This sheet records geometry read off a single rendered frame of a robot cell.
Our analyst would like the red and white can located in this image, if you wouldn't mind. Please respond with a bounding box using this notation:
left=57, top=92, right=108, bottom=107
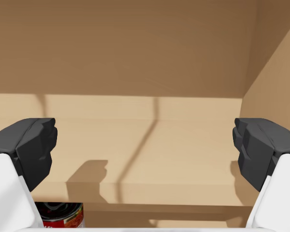
left=34, top=202, right=85, bottom=229

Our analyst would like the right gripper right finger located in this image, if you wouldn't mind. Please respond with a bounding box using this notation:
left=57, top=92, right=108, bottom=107
left=232, top=117, right=290, bottom=229

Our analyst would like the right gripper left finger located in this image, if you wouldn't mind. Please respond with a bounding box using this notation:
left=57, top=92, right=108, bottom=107
left=0, top=117, right=58, bottom=229

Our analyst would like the pale wooden shelf unit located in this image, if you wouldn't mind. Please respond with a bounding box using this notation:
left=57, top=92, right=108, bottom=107
left=0, top=0, right=290, bottom=229

